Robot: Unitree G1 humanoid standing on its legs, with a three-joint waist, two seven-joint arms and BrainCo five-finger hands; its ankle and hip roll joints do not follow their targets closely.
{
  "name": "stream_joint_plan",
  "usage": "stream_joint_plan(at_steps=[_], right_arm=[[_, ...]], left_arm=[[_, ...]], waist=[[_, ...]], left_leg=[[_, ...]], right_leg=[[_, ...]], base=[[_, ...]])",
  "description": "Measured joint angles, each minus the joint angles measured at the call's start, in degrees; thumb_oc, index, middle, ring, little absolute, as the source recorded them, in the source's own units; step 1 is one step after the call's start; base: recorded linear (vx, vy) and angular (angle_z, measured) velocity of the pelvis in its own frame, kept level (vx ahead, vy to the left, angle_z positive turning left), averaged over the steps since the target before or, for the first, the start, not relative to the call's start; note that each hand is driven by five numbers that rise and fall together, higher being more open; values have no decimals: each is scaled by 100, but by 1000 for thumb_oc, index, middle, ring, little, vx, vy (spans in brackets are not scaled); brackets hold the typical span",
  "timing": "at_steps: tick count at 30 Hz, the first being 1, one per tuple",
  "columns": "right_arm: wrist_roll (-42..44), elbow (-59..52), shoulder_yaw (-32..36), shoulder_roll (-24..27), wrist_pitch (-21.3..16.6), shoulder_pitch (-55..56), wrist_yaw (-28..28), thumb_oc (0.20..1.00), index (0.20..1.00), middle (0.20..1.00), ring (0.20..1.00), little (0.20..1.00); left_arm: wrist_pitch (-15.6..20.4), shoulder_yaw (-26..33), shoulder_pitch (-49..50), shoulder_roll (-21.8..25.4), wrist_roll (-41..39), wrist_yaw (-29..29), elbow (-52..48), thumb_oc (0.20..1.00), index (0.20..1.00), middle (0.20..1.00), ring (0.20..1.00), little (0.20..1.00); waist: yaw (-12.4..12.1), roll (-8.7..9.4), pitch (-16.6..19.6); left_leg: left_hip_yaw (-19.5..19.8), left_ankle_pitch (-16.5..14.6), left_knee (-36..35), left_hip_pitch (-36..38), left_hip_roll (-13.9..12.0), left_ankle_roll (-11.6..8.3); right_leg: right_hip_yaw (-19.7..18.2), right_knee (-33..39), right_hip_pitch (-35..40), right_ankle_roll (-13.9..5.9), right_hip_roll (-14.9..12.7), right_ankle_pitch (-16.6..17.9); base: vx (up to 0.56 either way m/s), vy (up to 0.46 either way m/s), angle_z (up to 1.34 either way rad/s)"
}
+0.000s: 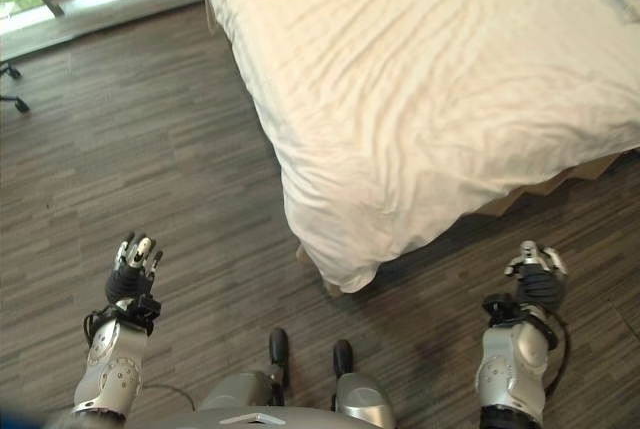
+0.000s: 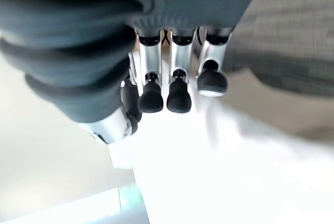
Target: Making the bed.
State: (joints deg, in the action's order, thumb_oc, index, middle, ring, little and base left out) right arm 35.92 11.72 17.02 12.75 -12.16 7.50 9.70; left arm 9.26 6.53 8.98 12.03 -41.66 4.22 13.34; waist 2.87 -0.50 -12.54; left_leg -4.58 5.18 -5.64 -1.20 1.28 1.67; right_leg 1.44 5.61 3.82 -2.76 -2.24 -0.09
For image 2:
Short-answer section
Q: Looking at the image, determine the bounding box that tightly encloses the grey woven rug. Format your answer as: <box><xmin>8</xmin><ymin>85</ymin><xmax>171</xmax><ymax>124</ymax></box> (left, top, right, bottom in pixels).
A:
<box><xmin>221</xmin><ymin>0</ymin><xmax>334</xmax><ymax>97</ymax></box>

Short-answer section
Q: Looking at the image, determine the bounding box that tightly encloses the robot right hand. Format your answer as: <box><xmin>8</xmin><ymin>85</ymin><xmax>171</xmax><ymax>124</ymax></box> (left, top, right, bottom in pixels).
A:
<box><xmin>0</xmin><ymin>0</ymin><xmax>270</xmax><ymax>146</ymax></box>

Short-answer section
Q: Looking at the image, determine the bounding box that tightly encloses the white bed frame rail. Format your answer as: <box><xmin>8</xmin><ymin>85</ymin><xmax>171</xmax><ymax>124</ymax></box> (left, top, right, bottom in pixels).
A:
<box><xmin>0</xmin><ymin>182</ymin><xmax>151</xmax><ymax>224</ymax></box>

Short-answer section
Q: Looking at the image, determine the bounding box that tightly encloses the white duvet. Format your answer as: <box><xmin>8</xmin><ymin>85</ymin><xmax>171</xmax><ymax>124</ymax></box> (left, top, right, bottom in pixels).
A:
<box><xmin>108</xmin><ymin>58</ymin><xmax>334</xmax><ymax>224</ymax></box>

